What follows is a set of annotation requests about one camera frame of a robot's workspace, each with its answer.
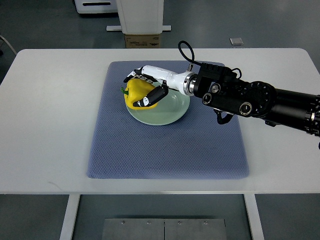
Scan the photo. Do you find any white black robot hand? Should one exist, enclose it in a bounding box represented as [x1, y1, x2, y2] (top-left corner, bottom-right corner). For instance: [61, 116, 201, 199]
[123, 65, 197, 107]

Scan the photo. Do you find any yellow bell pepper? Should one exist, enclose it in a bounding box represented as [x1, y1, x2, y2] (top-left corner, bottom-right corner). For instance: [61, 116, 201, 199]
[121, 78, 158, 110]

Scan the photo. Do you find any light green plate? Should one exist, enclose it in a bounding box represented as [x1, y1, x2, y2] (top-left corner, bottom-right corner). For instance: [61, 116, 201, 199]
[127, 89, 190, 126]

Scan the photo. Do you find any grey floor plate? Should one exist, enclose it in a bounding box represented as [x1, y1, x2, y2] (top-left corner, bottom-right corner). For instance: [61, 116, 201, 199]
[229, 37, 244, 46]

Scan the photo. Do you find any blue quilted mat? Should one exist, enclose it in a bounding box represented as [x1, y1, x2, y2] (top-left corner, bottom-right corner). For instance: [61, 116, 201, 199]
[87, 61, 250, 180]

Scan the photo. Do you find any cardboard box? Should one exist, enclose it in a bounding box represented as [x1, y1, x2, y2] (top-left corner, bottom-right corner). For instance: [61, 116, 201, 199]
[124, 34, 161, 49]

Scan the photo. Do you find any white cabinet with slot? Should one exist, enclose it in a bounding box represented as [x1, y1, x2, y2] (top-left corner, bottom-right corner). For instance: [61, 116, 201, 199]
[74, 0, 118, 14]

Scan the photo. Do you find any right white table leg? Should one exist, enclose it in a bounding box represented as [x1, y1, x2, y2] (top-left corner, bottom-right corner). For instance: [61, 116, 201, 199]
[243, 193, 265, 240]

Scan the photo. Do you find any white table leg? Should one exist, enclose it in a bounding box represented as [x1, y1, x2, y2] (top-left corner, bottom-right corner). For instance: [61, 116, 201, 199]
[243, 193, 265, 240]
[59, 194, 80, 240]

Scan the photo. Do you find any white chair edge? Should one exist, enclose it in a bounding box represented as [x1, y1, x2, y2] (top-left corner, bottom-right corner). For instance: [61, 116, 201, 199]
[0, 35, 17, 55]

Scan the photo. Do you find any left white table leg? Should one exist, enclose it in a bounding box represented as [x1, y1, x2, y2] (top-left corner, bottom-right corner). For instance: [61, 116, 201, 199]
[59, 194, 80, 240]

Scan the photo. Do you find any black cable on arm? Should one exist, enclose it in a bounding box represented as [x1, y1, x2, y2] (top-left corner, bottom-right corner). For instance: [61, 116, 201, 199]
[177, 40, 202, 70]

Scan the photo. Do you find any white pedestal base bar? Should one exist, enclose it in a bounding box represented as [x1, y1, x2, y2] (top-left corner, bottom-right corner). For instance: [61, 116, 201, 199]
[106, 25, 172, 32]

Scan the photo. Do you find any white pedestal column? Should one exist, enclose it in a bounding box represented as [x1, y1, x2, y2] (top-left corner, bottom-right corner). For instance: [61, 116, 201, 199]
[116, 0, 164, 35]

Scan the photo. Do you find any metal base plate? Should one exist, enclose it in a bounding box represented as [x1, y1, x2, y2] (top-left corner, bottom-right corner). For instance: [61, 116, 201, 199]
[102, 218, 227, 240]

